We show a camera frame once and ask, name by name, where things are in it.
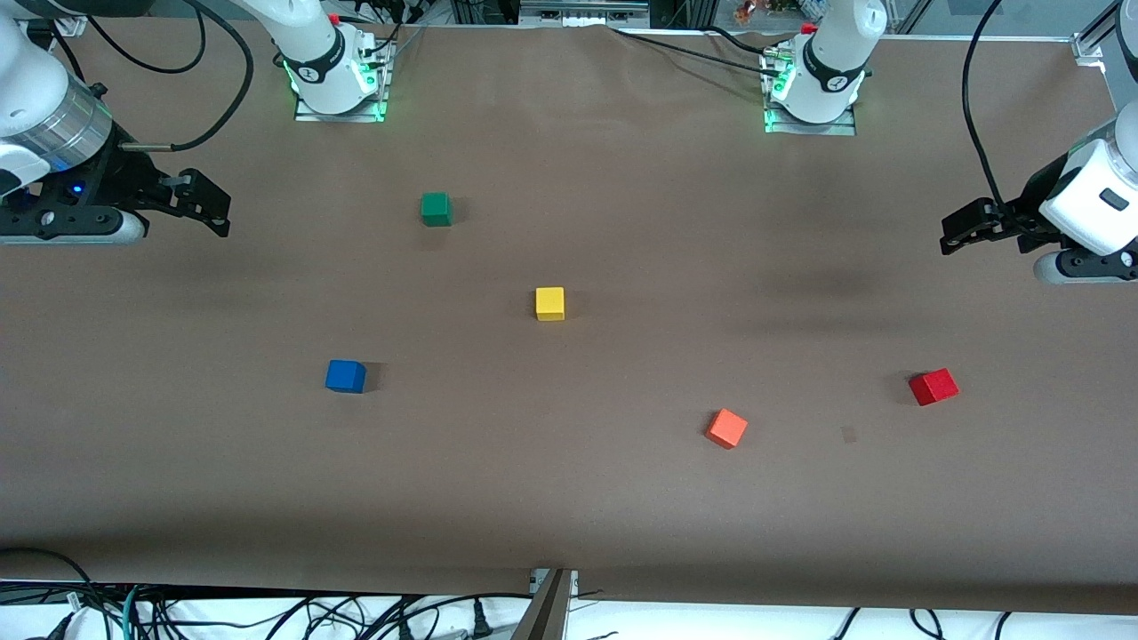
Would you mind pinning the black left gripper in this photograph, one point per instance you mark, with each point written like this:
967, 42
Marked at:
1024, 210

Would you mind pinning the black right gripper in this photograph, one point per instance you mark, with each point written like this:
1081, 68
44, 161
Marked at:
124, 180

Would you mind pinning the red wooden block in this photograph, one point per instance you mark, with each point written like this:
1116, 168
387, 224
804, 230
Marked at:
933, 387

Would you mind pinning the blue wooden block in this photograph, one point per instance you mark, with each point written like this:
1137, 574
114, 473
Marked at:
344, 376

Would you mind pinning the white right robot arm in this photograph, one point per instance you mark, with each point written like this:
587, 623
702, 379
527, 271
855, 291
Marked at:
316, 44

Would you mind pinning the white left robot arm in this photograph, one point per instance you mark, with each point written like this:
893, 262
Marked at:
836, 53

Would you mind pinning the green wooden block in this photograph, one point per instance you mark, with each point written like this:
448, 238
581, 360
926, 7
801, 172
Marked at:
435, 210

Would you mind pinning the orange wooden block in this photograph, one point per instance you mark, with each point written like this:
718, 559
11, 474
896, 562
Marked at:
726, 428

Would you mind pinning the yellow wooden block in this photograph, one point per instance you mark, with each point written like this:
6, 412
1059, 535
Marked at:
549, 302

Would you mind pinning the brown paper table cover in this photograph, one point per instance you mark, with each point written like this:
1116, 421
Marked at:
569, 489

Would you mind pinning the black power plug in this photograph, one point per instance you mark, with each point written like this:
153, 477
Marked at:
482, 622

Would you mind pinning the dark metal beam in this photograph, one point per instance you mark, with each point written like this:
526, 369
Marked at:
547, 618

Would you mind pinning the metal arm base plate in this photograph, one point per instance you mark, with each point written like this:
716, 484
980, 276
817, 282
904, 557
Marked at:
840, 130
307, 114

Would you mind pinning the aluminium frame profile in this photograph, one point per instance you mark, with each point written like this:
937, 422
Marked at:
1089, 46

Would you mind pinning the aluminium frame corner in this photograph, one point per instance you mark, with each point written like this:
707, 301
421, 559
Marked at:
69, 27

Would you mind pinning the aluminium rail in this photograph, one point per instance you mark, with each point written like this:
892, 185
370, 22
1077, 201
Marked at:
582, 13

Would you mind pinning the small metal bracket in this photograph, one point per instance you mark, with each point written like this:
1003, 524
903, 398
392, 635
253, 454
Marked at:
536, 582

